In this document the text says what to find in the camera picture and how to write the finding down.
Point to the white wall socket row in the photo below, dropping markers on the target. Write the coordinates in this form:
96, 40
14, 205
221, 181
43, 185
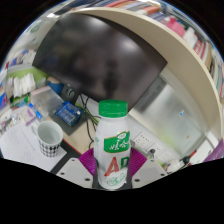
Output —
146, 140

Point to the white green-capped drink bottle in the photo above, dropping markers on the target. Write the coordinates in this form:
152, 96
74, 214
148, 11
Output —
111, 133

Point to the white folded tissue stack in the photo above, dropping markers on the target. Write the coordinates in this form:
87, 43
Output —
23, 85

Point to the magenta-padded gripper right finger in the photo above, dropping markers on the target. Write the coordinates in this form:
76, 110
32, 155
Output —
148, 171

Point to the white paper sheet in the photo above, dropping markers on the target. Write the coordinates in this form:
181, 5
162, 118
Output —
20, 146

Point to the beige shelf with books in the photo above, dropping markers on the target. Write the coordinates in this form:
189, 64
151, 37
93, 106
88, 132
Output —
186, 56

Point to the black-white patterned mug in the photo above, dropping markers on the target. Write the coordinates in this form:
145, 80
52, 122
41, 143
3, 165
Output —
50, 146

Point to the blue printed box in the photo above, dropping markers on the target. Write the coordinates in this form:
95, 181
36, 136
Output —
68, 113

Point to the black computer monitor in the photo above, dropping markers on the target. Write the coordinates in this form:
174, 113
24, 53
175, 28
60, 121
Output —
96, 56

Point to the clear plastic box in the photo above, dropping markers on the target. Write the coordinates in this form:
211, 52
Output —
46, 100

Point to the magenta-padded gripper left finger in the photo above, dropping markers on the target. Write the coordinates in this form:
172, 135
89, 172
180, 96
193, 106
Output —
72, 171

